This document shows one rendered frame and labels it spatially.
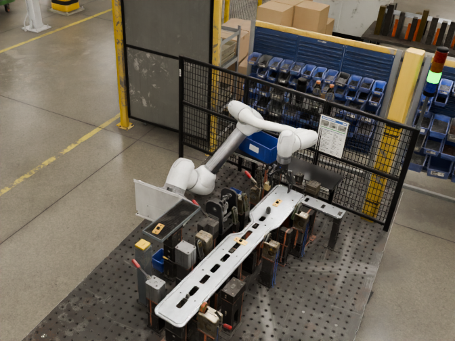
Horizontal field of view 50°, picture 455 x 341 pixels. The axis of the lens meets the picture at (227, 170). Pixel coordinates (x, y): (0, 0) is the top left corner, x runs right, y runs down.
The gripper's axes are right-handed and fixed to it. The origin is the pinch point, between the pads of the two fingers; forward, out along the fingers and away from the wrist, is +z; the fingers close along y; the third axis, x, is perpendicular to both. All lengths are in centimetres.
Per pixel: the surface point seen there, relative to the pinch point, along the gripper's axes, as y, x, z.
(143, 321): 25, 108, 43
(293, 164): 10.6, -44.3, 10.3
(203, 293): -6, 93, 13
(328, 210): -31.3, -13.4, 13.2
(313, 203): -20.3, -14.0, 13.2
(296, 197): -7.3, -13.5, 13.2
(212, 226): 16, 53, 6
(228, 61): 166, -197, 19
